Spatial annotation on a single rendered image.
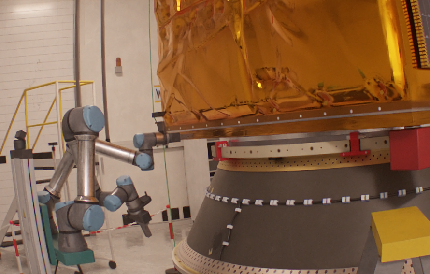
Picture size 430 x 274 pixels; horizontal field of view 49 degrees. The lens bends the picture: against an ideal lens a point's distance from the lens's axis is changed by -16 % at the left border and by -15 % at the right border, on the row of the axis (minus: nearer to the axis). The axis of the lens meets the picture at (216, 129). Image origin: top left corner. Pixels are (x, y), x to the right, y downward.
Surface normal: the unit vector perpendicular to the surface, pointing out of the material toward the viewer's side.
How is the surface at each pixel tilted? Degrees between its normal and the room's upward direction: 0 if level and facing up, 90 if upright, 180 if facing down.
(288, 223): 62
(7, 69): 90
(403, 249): 90
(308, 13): 88
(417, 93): 94
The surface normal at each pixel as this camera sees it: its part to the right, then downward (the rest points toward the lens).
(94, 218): 0.84, 0.06
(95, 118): 0.84, -0.20
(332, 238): -0.43, -0.43
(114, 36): 0.50, -0.04
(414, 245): -0.22, 0.02
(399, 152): -0.87, 0.07
